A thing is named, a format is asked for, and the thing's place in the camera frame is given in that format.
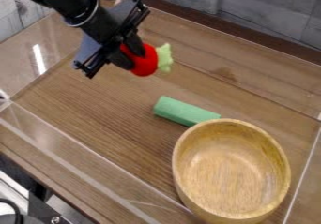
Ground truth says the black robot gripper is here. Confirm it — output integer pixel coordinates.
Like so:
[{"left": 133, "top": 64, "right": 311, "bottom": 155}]
[{"left": 73, "top": 0, "right": 150, "bottom": 79}]

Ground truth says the red plush strawberry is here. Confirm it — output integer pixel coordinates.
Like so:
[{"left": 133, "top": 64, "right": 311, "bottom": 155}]
[{"left": 121, "top": 43, "right": 174, "bottom": 77}]

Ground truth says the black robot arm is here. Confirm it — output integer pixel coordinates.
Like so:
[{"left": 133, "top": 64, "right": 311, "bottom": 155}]
[{"left": 31, "top": 0, "right": 158, "bottom": 78}]

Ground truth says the green foam block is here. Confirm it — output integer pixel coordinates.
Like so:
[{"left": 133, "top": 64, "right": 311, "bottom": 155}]
[{"left": 153, "top": 96, "right": 221, "bottom": 127}]

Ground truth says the wooden bowl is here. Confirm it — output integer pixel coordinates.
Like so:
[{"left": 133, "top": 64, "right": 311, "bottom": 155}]
[{"left": 172, "top": 118, "right": 292, "bottom": 224}]

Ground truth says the clear acrylic enclosure wall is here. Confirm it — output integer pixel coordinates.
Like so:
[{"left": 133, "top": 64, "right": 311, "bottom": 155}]
[{"left": 0, "top": 101, "right": 204, "bottom": 224}]

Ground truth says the black metal mount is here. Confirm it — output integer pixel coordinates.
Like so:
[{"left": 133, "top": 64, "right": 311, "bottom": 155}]
[{"left": 29, "top": 193, "right": 63, "bottom": 224}]

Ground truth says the black cable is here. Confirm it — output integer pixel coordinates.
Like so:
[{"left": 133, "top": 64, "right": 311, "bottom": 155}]
[{"left": 0, "top": 198, "right": 25, "bottom": 224}]

